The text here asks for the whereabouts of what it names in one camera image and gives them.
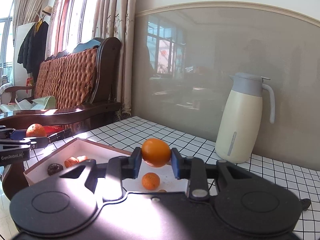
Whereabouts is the dark purple fruit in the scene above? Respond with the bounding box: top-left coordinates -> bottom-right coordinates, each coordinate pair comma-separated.
47,163 -> 63,176

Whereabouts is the large orange tangerine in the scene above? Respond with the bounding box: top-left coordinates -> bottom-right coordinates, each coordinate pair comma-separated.
141,172 -> 161,191

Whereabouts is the small tangerine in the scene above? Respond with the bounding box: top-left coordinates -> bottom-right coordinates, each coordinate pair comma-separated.
141,138 -> 171,168

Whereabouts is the carrot chunk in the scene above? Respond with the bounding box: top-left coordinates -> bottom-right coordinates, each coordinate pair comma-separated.
64,157 -> 78,168

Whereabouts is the small carrot piece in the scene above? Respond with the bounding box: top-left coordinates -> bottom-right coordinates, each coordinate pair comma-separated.
76,155 -> 88,163

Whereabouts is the red bag under armrest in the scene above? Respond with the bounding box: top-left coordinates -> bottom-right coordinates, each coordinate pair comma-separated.
44,126 -> 64,136

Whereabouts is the brown shallow cardboard box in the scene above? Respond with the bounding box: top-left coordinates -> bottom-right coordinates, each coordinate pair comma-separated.
24,138 -> 188,192

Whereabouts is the checkered white tablecloth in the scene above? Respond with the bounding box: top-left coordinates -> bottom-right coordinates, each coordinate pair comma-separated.
22,115 -> 320,240

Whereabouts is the green white paper bag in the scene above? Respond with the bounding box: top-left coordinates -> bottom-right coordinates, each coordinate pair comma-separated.
1,96 -> 56,113

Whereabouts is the cream thermos jug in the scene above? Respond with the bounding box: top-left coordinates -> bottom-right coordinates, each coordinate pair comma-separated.
215,73 -> 276,164

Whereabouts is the wooden leather sofa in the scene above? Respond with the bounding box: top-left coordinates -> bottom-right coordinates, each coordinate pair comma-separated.
0,36 -> 123,201

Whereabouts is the black coat on rack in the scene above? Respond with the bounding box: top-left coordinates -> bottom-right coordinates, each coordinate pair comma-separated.
17,22 -> 49,82

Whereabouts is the straw hat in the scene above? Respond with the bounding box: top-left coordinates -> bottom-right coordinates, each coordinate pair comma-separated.
42,5 -> 53,16

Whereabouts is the beige floral curtain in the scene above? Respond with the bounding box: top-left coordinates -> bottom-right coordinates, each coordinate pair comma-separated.
91,0 -> 139,119

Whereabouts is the window with red frame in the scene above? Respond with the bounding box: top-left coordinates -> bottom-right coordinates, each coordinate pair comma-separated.
46,0 -> 98,56

